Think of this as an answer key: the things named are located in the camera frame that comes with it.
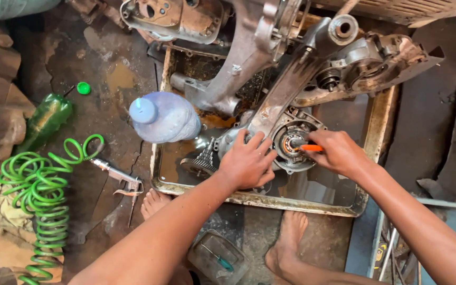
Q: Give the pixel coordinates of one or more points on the steel gear shaft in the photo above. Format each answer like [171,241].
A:
[201,162]

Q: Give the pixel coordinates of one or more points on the grey pipe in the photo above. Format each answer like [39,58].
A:
[10,10]

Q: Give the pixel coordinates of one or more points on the grey engine crankcase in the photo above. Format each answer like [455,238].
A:
[287,95]

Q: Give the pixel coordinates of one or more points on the person's left hand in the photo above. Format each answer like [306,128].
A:
[244,166]

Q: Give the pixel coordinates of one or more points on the person's foot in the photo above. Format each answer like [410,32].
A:
[154,202]
[289,241]

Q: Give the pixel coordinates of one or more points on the clear plastic container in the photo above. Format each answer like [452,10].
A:
[212,263]

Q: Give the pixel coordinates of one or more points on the rusty crankcase cover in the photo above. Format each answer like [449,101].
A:
[374,65]

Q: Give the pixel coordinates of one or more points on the blue crate of tools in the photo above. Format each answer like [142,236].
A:
[449,221]

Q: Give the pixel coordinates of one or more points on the green plastic bottle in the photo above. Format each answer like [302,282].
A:
[46,120]

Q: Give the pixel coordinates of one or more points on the metal air blow gun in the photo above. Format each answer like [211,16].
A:
[121,177]

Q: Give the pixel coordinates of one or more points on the dirty metal grille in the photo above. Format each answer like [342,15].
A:
[410,10]

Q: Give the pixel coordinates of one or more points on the green bottle cap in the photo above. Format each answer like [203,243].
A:
[83,88]

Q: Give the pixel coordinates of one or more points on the person's left foot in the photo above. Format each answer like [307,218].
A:
[154,202]

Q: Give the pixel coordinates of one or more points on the blue plastic bottle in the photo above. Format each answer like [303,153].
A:
[164,118]

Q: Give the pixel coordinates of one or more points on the black rubber sheet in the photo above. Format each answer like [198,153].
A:
[445,118]

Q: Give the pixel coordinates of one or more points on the large grey engine casing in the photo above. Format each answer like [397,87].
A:
[244,51]

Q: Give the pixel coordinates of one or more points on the person's right hand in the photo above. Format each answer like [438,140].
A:
[341,154]

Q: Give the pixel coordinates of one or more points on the person's right fingers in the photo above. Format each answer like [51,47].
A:
[318,136]

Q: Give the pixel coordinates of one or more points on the person's right foot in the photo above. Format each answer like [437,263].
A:
[289,241]

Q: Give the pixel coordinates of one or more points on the black coil spring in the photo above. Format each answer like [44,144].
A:
[328,78]

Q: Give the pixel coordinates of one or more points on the rusty metal tray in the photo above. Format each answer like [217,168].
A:
[378,130]

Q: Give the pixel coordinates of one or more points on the dirty metal engine housing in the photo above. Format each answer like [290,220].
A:
[176,18]

